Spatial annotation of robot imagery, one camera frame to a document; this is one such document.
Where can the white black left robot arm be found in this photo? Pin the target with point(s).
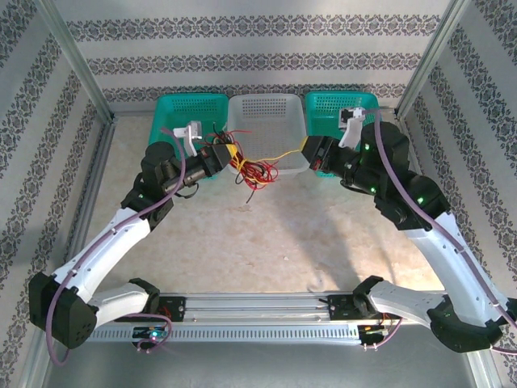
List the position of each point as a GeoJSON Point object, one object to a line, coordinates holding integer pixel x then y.
{"type": "Point", "coordinates": [121, 238]}

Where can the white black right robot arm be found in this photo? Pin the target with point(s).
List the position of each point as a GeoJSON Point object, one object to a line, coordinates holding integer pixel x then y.
{"type": "Point", "coordinates": [444, 258]}

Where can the aluminium frame post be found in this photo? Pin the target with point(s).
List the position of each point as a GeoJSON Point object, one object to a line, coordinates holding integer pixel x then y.
{"type": "Point", "coordinates": [72, 52]}
{"type": "Point", "coordinates": [436, 52]}

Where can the teal plastic basket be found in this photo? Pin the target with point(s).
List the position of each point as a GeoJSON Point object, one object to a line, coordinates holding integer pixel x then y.
{"type": "Point", "coordinates": [323, 113]}
{"type": "Point", "coordinates": [169, 109]}

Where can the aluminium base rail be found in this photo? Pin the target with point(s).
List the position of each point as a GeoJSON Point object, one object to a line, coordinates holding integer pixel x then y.
{"type": "Point", "coordinates": [258, 307]}

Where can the white plastic basket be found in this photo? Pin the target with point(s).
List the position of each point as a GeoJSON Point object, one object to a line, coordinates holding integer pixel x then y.
{"type": "Point", "coordinates": [266, 117]}

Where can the small circuit board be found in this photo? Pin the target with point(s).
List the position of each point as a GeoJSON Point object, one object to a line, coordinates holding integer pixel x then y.
{"type": "Point", "coordinates": [373, 329]}
{"type": "Point", "coordinates": [151, 333]}

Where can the aluminium frame side rail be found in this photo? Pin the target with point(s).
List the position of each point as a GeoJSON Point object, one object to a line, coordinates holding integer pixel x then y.
{"type": "Point", "coordinates": [91, 190]}

